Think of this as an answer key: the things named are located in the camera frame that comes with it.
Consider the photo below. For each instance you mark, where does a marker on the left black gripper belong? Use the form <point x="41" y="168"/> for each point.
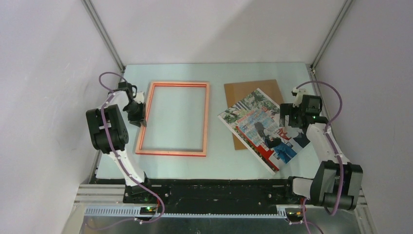
<point x="135" y="120"/>

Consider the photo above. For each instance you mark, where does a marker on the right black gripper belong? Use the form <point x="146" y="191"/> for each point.
<point x="288" y="109"/>

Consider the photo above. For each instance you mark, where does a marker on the colourful printed photo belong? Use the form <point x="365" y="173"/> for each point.
<point x="279" y="145"/>

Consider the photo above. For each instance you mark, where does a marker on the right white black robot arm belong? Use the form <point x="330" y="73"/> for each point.
<point x="337" y="182"/>

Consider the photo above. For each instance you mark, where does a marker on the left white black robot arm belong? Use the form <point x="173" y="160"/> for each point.
<point x="109" y="133"/>

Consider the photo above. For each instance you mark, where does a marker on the brown cardboard backing board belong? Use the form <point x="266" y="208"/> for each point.
<point x="240" y="88"/>

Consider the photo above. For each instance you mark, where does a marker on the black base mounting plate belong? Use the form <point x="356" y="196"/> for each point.
<point x="214" y="196"/>

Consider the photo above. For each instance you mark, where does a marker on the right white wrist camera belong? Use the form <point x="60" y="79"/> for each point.
<point x="298" y="93"/>

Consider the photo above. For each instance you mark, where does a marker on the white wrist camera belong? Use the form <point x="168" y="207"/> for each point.
<point x="298" y="93"/>
<point x="139" y="97"/>

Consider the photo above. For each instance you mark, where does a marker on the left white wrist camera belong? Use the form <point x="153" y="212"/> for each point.
<point x="139" y="97"/>

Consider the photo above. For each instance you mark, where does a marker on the aluminium front rail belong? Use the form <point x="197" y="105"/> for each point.
<point x="101" y="200"/>

